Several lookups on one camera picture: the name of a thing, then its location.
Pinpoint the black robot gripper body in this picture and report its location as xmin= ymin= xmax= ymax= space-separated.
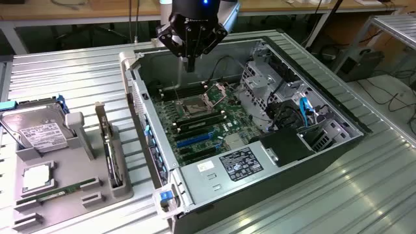
xmin=171 ymin=0 xmax=222 ymax=58

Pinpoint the black graphics card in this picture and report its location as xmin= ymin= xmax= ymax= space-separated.
xmin=95 ymin=101 xmax=127 ymax=190

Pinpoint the metal socket cover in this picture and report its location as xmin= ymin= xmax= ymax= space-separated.
xmin=202 ymin=82 xmax=230 ymax=108

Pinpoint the metal disk bay cage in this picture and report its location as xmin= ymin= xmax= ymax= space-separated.
xmin=239 ymin=60 xmax=307 ymax=118

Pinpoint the CPU socket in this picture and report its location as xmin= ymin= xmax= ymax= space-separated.
xmin=180 ymin=97 xmax=210 ymax=117

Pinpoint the wooden desk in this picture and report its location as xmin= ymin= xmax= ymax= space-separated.
xmin=0 ymin=0 xmax=408 ymax=21

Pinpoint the green motherboard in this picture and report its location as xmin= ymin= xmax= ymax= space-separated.
xmin=151 ymin=81 xmax=264 ymax=168

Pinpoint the black installed RAM stick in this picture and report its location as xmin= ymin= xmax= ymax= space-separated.
xmin=171 ymin=110 xmax=228 ymax=134

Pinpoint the blue disk caddy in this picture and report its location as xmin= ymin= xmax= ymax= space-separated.
xmin=0 ymin=94 xmax=71 ymax=115

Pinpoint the blue expansion slot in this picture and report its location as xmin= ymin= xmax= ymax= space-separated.
xmin=175 ymin=133 xmax=216 ymax=149

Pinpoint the silver chipset heatsink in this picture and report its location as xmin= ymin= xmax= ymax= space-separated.
xmin=223 ymin=133 xmax=251 ymax=150

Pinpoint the black box on floor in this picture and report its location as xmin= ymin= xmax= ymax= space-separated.
xmin=339 ymin=48 xmax=387 ymax=82

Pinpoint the black expansion slot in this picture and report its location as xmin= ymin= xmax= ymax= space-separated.
xmin=179 ymin=145 xmax=219 ymax=162

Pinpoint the black plastic air shroud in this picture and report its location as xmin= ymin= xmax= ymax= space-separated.
xmin=259 ymin=127 xmax=316 ymax=168

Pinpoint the silver hard disk drive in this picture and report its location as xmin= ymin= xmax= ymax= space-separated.
xmin=0 ymin=103 xmax=71 ymax=153

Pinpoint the grey power supply unit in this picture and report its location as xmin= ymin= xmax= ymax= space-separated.
xmin=178 ymin=141 xmax=282 ymax=206

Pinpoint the open black PC case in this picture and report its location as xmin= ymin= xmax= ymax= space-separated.
xmin=119 ymin=35 xmax=374 ymax=234

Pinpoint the grey parts rack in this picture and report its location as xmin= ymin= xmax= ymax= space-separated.
xmin=11 ymin=111 xmax=135 ymax=232

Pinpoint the silver CPU chip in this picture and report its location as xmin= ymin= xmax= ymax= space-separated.
xmin=22 ymin=165 xmax=55 ymax=190

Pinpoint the green RAM stick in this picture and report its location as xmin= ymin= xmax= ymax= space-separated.
xmin=15 ymin=180 xmax=87 ymax=205

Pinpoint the black looped case wire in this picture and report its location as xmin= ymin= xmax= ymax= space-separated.
xmin=208 ymin=55 xmax=243 ymax=81

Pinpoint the blue SATA wire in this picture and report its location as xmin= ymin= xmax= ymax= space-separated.
xmin=299 ymin=96 xmax=315 ymax=128

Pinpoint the aluminium frame table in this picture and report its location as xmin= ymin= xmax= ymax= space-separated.
xmin=354 ymin=15 xmax=416 ymax=63

